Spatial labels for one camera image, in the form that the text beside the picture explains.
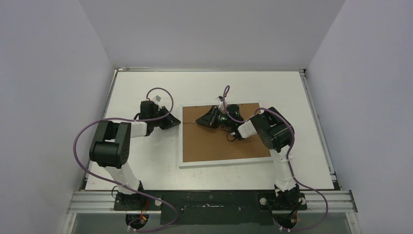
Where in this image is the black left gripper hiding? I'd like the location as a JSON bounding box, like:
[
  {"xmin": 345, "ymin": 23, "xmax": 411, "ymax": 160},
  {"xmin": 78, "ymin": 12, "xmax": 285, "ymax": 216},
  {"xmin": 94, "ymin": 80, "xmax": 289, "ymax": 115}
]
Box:
[{"xmin": 151, "ymin": 106, "xmax": 181, "ymax": 131}]

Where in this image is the white picture frame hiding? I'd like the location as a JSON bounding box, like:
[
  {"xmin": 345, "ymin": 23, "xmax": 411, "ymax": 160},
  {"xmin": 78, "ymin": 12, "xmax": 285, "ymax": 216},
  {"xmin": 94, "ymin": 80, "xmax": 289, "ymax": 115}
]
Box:
[{"xmin": 178, "ymin": 102, "xmax": 272, "ymax": 169}]

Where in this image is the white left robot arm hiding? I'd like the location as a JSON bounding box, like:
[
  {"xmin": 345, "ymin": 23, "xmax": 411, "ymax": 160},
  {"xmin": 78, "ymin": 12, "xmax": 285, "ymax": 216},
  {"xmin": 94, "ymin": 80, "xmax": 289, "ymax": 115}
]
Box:
[{"xmin": 89, "ymin": 100, "xmax": 181, "ymax": 210}]

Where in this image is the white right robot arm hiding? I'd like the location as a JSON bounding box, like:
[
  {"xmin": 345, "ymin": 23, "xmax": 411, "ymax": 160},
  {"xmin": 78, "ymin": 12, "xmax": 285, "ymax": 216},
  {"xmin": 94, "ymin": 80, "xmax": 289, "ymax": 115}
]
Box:
[{"xmin": 195, "ymin": 104, "xmax": 298, "ymax": 209}]

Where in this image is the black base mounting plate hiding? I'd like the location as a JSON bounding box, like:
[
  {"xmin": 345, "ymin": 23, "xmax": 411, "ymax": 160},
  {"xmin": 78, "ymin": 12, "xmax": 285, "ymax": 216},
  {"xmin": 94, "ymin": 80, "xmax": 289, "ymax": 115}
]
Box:
[{"xmin": 113, "ymin": 190, "xmax": 307, "ymax": 225}]

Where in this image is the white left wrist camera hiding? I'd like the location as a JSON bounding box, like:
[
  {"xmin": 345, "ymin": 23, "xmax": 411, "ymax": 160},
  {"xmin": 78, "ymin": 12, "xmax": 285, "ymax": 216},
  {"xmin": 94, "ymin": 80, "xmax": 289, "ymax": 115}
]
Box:
[{"xmin": 152, "ymin": 96, "xmax": 161, "ymax": 105}]

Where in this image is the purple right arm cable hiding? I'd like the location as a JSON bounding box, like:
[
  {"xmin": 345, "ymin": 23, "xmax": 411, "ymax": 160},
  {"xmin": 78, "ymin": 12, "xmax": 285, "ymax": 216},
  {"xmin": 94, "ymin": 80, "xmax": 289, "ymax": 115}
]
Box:
[{"xmin": 218, "ymin": 85, "xmax": 330, "ymax": 233}]

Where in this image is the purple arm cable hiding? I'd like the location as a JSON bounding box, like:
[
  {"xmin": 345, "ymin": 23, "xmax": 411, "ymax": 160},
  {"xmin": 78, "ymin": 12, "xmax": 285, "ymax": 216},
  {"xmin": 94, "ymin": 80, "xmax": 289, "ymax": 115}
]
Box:
[
  {"xmin": 73, "ymin": 87, "xmax": 180, "ymax": 234},
  {"xmin": 218, "ymin": 85, "xmax": 330, "ymax": 233}
]

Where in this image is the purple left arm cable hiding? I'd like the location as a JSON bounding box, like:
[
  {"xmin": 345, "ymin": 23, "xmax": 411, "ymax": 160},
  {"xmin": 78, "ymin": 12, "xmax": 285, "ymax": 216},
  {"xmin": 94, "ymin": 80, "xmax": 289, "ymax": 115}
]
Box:
[{"xmin": 73, "ymin": 87, "xmax": 180, "ymax": 234}]

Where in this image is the aluminium table front rail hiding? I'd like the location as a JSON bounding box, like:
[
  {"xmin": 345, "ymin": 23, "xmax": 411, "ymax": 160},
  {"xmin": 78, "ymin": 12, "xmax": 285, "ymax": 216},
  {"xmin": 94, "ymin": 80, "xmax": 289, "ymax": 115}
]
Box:
[{"xmin": 68, "ymin": 190, "xmax": 357, "ymax": 214}]

